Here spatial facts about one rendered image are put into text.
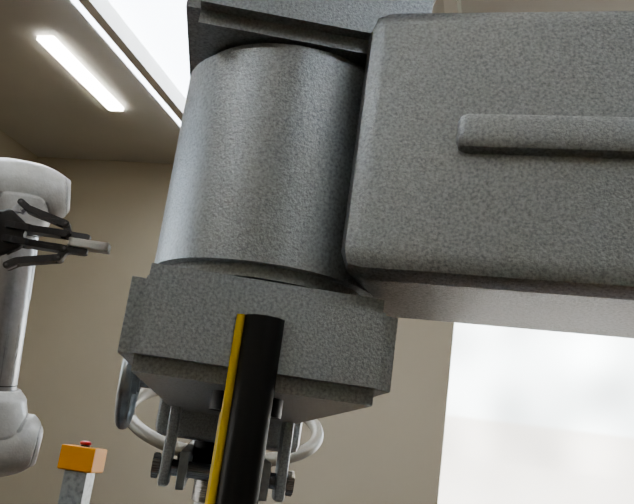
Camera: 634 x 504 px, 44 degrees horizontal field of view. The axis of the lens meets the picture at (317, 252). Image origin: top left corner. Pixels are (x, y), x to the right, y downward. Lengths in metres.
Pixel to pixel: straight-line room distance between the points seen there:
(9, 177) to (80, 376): 6.66
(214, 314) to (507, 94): 0.27
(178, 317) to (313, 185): 0.14
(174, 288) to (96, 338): 8.00
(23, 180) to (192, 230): 1.40
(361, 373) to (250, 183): 0.17
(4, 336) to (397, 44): 1.53
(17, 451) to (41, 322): 6.92
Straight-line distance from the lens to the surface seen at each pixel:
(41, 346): 8.86
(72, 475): 2.84
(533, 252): 0.56
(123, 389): 1.15
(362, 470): 7.59
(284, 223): 0.60
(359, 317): 0.58
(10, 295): 2.02
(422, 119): 0.60
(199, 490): 1.30
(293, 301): 0.58
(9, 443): 2.03
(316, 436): 1.94
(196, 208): 0.62
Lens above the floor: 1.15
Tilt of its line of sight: 14 degrees up
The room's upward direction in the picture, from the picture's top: 8 degrees clockwise
